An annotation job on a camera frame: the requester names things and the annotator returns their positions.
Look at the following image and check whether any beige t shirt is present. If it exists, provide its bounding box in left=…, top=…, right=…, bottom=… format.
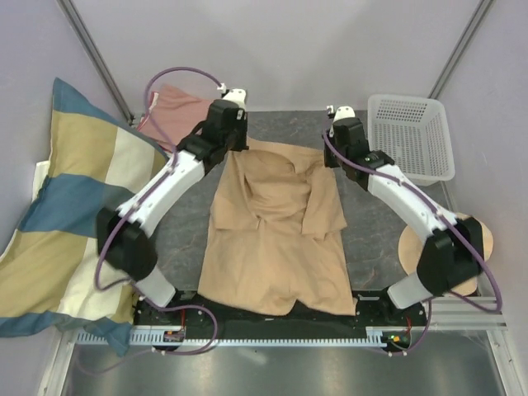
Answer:
left=198, top=139, right=356, bottom=316

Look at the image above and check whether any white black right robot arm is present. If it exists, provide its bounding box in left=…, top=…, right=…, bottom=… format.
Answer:
left=323, top=107, right=488, bottom=325

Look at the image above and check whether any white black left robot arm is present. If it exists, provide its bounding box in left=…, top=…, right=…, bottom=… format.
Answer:
left=96, top=88, right=248, bottom=324

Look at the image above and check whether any folded pink t shirt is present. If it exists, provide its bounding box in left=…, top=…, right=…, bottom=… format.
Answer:
left=138, top=84, right=212, bottom=152

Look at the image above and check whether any white plastic basket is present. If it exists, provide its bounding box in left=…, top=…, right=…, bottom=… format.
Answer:
left=367, top=94, right=455, bottom=186

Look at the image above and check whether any beige bucket hat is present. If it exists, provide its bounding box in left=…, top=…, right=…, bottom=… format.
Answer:
left=398, top=220, right=493, bottom=296

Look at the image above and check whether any blue yellow striped pillow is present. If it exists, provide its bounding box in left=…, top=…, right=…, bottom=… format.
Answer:
left=1, top=79, right=167, bottom=356

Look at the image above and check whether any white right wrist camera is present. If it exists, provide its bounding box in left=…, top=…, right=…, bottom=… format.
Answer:
left=326, top=105, right=356, bottom=123

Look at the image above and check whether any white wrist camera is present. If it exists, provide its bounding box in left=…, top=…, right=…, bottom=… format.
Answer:
left=326, top=105, right=356, bottom=123
left=217, top=83, right=248, bottom=110

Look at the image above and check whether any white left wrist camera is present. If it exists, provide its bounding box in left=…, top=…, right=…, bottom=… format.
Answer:
left=217, top=83, right=248, bottom=110

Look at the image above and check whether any right aluminium frame post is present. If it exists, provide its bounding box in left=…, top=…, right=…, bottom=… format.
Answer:
left=428, top=0, right=496, bottom=100

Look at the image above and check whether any aluminium frame post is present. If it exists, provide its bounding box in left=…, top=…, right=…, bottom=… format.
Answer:
left=428, top=0, right=496, bottom=100
left=56, top=0, right=135, bottom=125

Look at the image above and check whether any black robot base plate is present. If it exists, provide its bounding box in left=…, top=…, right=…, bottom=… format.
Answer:
left=134, top=290, right=427, bottom=340

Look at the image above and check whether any left aluminium frame post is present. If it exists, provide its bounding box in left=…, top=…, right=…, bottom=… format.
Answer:
left=56, top=0, right=135, bottom=125

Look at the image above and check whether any grey slotted cable duct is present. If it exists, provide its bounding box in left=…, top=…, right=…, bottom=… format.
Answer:
left=73, top=325, right=410, bottom=347

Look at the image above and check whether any aluminium rail right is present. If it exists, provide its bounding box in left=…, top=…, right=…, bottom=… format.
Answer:
left=423, top=296, right=507, bottom=331

